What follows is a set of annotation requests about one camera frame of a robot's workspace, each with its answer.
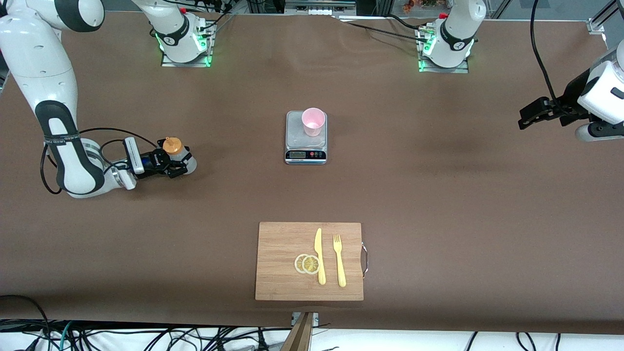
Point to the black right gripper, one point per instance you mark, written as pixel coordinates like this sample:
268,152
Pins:
155,161

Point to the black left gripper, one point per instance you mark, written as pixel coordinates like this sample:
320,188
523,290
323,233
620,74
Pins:
568,101

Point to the translucent squeeze bottle orange cap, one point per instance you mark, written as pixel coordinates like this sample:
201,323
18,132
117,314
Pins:
187,163

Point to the pink plastic cup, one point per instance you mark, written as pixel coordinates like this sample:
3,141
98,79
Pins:
312,127

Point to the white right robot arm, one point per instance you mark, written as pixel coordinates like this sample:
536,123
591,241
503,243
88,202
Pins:
48,73

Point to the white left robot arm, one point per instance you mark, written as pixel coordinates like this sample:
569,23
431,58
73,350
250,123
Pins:
456,34

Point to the brown table cover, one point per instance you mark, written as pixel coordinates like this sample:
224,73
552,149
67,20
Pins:
195,219

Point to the silver digital kitchen scale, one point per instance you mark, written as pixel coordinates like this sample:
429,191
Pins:
295,139

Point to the wooden cutting board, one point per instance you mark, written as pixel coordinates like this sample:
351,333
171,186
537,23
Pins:
278,282

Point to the lemon slice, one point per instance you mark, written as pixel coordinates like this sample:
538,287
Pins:
310,264
298,263

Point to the yellow plastic knife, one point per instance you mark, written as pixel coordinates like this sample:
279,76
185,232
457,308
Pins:
321,273

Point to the yellow plastic fork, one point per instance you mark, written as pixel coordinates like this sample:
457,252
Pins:
341,273

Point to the white power strip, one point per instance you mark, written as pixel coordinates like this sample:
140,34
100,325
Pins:
319,10

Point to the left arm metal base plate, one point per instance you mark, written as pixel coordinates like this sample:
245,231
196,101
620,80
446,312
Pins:
463,69

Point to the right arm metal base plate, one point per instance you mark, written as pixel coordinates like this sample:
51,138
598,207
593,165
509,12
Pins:
195,63

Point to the aluminium frame corner bracket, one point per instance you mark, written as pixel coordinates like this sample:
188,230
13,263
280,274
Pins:
595,25

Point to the small metal bracket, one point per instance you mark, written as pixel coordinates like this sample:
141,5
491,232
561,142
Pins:
316,319

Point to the wooden post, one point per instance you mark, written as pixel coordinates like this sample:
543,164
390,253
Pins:
300,339

